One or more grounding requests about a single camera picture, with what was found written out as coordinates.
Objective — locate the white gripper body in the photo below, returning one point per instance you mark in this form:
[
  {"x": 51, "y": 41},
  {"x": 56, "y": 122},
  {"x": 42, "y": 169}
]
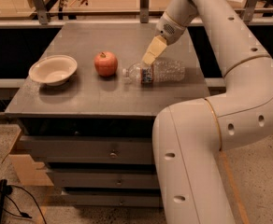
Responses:
[{"x": 170, "y": 31}]

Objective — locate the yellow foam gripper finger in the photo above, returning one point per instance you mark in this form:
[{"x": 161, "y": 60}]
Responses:
[{"x": 154, "y": 50}]

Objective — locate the clear plastic water bottle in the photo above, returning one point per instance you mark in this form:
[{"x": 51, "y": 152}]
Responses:
[{"x": 162, "y": 70}]

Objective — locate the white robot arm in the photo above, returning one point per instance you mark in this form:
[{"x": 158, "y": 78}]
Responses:
[{"x": 187, "y": 136}]

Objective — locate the red apple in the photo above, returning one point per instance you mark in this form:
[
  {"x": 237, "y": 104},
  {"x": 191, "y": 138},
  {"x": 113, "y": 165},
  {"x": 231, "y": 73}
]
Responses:
[{"x": 105, "y": 63}]

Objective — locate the grey drawer cabinet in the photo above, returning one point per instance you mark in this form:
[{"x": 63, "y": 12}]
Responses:
[{"x": 93, "y": 134}]

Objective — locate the white paper bowl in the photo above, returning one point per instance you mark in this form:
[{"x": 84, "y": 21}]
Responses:
[{"x": 54, "y": 70}]

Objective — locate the cardboard box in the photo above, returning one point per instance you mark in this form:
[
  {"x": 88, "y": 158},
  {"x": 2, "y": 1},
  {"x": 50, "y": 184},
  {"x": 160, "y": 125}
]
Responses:
[{"x": 29, "y": 172}]

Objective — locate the middle metal bracket post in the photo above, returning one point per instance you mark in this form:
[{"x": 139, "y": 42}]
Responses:
[{"x": 144, "y": 11}]

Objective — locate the left metal bracket post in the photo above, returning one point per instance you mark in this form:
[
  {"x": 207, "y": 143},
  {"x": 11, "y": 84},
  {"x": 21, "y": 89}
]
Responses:
[{"x": 42, "y": 13}]

